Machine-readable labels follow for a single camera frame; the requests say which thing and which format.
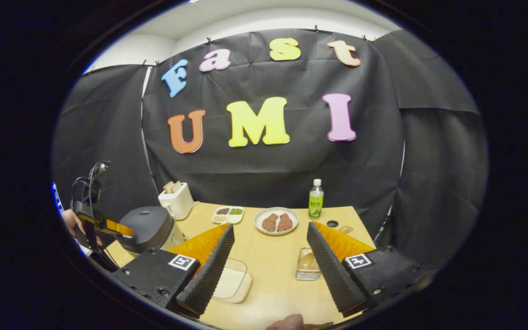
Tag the white divided bean dish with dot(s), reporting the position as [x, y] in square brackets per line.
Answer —
[227, 214]

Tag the green tea bottle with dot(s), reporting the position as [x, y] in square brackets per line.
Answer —
[316, 201]

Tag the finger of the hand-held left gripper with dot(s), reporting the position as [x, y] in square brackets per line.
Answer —
[112, 228]

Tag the white round plate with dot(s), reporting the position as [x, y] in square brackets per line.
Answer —
[277, 210]

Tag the wooden spoon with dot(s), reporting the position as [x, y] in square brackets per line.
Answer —
[308, 262]

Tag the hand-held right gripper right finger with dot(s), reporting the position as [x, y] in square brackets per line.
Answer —
[330, 270]

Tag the black backdrop cloth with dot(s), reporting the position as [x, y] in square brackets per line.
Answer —
[291, 169]

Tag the black rice cooker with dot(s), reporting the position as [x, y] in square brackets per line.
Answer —
[151, 227]

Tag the white toaster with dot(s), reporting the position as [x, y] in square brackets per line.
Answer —
[179, 204]

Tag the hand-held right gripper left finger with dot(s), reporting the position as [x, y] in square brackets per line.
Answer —
[209, 275]

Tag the brown meat piece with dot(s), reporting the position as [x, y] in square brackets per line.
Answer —
[285, 222]
[270, 222]

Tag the toast slice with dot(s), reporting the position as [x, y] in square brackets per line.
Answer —
[168, 187]
[177, 185]

